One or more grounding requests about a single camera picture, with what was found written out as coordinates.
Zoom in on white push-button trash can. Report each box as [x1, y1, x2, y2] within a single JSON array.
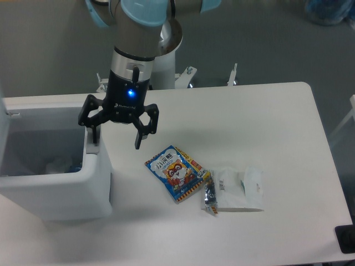
[[1, 101, 112, 221]]

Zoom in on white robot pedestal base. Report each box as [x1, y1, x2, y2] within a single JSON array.
[[110, 19, 197, 90]]

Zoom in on silver foil snack wrapper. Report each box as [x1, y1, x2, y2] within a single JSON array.
[[200, 170, 218, 216]]

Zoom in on black clamp at table corner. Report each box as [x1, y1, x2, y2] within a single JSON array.
[[335, 224, 354, 254]]

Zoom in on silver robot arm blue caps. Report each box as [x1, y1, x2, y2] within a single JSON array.
[[78, 1, 221, 149]]

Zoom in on white frame at right edge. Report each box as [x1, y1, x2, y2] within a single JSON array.
[[328, 95, 354, 149]]

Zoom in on blue plastic bag on floor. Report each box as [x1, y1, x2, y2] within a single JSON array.
[[305, 1, 354, 26]]

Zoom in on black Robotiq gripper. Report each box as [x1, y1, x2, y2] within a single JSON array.
[[78, 70, 159, 150]]

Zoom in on white plastic tissue pack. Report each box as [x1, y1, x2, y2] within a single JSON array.
[[212, 166, 264, 212]]

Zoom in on blue cartoon snack packet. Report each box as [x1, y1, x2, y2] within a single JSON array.
[[145, 145, 211, 203]]

